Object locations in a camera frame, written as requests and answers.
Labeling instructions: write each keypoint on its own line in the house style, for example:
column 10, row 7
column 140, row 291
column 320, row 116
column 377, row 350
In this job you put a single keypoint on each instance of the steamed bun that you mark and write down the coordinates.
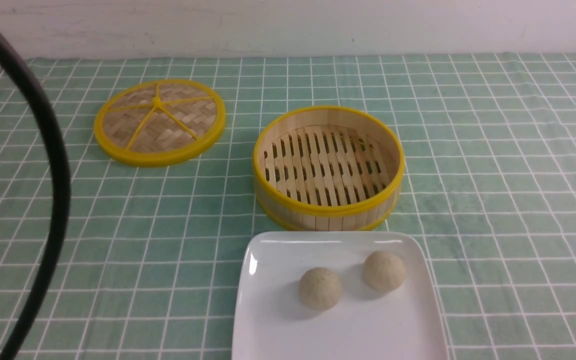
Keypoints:
column 320, row 289
column 384, row 271

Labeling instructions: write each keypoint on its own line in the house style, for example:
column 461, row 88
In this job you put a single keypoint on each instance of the white square plate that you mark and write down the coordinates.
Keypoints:
column 271, row 323

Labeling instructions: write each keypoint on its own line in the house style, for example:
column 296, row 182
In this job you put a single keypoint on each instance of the yellow bamboo steamer basket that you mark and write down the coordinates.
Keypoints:
column 328, row 168

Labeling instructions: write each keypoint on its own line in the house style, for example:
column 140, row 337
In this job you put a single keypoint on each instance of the yellow bamboo steamer lid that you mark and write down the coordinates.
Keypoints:
column 160, row 123

